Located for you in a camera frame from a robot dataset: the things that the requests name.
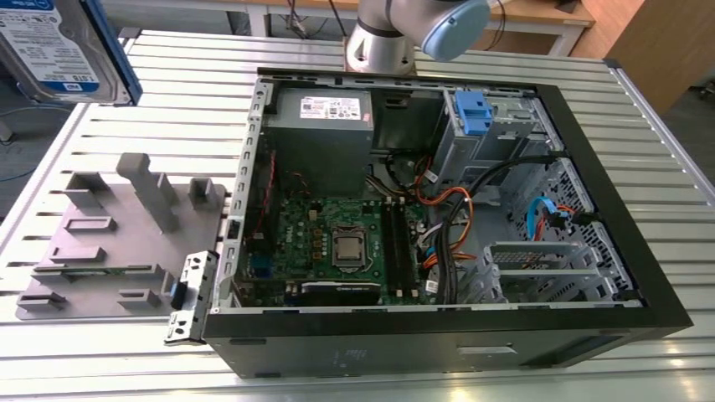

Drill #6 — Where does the blue bracket clip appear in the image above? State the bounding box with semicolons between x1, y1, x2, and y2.
168;281;190;311

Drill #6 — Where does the black graphics card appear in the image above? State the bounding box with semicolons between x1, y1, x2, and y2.
282;280;385;307

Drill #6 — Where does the blue data wire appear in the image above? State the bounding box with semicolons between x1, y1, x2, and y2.
524;194;561;244

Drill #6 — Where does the black open PC case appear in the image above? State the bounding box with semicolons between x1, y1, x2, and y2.
201;65;695;380

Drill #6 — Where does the blue board connector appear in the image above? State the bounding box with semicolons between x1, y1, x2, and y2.
250;255;274;280

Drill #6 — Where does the blue drive latch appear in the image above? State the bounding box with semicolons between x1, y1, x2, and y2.
454;90;493;136

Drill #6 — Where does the grey parts rack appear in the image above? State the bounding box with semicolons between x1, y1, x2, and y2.
14;152;233;322

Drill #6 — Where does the red orange power wire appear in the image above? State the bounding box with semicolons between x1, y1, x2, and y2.
555;204;600;227

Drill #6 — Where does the yellow black power harness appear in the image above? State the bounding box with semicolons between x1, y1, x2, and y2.
365;173;406;200

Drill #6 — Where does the green motherboard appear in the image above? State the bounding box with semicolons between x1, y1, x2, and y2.
244;196;436;296

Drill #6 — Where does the metal drive cage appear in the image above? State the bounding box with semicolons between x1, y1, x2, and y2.
432;85;565;198

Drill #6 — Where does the hard disk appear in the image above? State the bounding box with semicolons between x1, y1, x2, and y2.
0;0;141;106

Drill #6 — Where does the orange red wire bundle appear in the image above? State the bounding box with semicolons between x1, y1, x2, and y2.
416;157;478;269

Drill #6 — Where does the metal disk bay cage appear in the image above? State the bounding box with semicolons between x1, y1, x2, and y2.
477;239;637;306

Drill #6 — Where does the white metal desk frame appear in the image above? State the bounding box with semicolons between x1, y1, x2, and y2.
108;0;269;39

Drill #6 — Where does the silver CPU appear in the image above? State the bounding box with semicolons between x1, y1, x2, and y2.
333;236;368;262

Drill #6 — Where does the wooden cabinet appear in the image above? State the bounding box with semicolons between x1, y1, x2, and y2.
605;0;715;115

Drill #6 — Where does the metal socket cover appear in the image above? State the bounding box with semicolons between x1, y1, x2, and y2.
329;228;374;272

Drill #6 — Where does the metal card retention bracket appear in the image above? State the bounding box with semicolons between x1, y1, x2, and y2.
162;250;220;347

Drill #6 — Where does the wooden top desk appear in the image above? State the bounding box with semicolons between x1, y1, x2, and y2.
470;0;597;58

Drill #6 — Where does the black cable bundle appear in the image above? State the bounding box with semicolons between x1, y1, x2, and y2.
436;153;565;305

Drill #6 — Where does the green RAM stick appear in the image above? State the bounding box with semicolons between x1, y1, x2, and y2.
61;267;152;277

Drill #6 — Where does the black RAM slot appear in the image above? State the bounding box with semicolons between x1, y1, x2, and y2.
388;196;408;296
394;196;414;296
400;196;421;296
381;196;401;296

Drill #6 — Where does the grey power supply unit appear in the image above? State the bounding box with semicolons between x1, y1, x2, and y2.
260;86;376;201

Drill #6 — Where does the CPU socket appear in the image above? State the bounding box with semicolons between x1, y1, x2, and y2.
326;224;376;276

